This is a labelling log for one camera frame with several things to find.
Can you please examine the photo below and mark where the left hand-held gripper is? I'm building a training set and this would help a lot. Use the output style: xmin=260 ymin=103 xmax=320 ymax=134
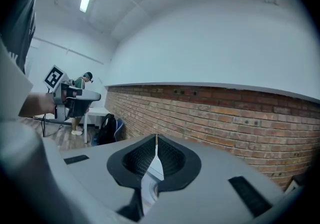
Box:
xmin=43 ymin=64 xmax=102 ymax=121

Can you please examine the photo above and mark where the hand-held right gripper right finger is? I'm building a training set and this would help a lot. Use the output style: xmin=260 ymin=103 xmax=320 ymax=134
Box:
xmin=139 ymin=133 xmax=300 ymax=224

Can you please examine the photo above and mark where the blue chair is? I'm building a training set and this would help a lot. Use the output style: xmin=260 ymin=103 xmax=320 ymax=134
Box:
xmin=114 ymin=118 xmax=125 ymax=142

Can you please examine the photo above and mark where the person's black t-shirt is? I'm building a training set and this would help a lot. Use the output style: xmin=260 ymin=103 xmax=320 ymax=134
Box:
xmin=0 ymin=0 xmax=38 ymax=75

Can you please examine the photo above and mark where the black cable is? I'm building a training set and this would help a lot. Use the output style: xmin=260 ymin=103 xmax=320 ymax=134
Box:
xmin=41 ymin=113 xmax=64 ymax=138

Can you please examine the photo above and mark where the small white table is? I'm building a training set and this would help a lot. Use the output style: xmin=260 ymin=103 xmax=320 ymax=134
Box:
xmin=83 ymin=107 xmax=111 ymax=144

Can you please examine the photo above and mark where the person's left forearm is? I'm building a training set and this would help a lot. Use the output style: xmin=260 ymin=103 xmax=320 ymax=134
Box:
xmin=18 ymin=92 xmax=56 ymax=118

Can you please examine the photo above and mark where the black backpack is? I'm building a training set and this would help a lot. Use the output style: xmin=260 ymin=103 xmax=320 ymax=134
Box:
xmin=95 ymin=113 xmax=117 ymax=145

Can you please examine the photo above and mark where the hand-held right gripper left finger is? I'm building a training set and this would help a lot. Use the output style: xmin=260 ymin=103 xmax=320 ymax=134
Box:
xmin=58 ymin=133 xmax=157 ymax=224

